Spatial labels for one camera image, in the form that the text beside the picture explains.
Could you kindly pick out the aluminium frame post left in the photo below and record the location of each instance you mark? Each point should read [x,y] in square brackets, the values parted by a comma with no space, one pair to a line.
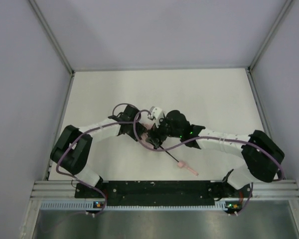
[50,36]

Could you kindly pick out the grey slotted cable duct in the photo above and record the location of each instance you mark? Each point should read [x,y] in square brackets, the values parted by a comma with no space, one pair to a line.
[96,205]

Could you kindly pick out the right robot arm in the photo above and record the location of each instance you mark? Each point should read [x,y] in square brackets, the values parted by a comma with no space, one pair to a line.
[262,157]

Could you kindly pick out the pink and black folding umbrella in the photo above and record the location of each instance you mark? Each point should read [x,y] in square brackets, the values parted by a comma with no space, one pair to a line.
[180,163]

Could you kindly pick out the aluminium frame post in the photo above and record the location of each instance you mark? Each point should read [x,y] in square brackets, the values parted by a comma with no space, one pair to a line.
[286,8]
[50,36]

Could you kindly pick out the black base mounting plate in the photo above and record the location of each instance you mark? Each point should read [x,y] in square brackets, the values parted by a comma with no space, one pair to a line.
[169,193]

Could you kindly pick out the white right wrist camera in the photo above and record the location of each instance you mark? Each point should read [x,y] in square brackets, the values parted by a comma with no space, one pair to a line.
[156,115]

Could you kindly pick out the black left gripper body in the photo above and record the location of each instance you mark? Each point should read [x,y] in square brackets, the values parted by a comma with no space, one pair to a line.
[138,130]

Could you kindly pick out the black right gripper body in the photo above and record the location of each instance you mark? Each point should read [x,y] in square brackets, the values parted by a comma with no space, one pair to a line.
[155,136]

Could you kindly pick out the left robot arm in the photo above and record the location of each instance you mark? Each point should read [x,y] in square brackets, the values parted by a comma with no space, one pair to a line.
[71,151]

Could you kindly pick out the aluminium frame post right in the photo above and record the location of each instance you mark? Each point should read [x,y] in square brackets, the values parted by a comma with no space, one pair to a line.
[286,8]

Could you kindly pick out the aluminium frame rail front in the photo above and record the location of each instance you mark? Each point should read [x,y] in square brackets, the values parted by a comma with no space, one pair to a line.
[283,190]

